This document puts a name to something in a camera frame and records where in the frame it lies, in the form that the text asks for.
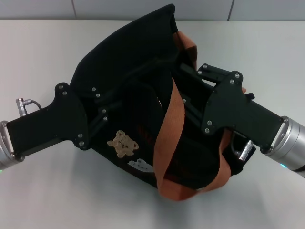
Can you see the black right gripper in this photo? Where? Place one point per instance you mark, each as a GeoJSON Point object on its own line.
{"type": "Point", "coordinates": [233, 109]}

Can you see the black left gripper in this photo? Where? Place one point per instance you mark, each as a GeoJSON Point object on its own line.
{"type": "Point", "coordinates": [59, 124]}

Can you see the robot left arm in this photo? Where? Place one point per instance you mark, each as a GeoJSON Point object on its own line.
{"type": "Point", "coordinates": [7, 148]}

